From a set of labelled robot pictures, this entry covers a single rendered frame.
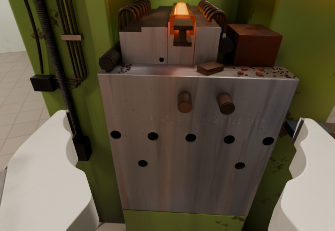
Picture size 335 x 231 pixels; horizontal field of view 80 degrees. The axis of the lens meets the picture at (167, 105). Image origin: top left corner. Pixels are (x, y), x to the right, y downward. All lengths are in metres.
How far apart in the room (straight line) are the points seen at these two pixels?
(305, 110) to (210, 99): 0.42
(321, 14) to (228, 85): 0.34
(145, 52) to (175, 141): 0.21
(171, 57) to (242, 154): 0.28
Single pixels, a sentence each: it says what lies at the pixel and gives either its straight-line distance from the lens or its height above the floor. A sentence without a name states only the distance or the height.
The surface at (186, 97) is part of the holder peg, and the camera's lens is 0.38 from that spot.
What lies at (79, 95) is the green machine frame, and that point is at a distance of 0.71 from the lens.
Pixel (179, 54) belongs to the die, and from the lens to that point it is 0.43.
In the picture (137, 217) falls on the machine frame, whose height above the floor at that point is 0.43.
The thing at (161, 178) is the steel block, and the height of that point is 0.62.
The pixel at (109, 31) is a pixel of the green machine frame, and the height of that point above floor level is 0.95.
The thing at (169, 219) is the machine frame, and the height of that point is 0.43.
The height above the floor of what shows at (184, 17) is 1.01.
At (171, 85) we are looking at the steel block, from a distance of 0.39.
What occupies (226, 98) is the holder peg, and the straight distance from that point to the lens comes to 0.39.
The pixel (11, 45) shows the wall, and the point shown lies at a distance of 4.50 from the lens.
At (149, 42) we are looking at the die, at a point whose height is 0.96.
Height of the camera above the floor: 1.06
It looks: 31 degrees down
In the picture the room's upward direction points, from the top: 1 degrees clockwise
